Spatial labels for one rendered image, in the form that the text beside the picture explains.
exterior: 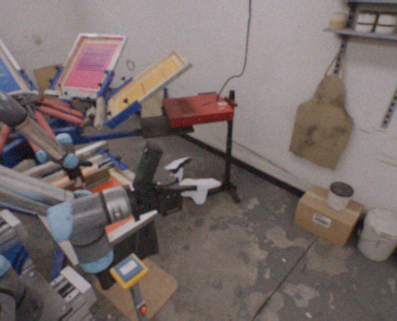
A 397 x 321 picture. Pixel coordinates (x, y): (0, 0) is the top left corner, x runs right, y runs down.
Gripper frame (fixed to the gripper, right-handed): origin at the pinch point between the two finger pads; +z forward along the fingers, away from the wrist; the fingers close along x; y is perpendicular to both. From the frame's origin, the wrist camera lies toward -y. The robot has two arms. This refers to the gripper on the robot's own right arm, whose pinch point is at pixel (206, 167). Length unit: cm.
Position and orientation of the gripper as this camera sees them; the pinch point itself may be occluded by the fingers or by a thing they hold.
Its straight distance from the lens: 66.2
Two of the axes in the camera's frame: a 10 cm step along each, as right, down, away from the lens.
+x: 4.8, 3.9, -7.9
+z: 8.8, -2.8, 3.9
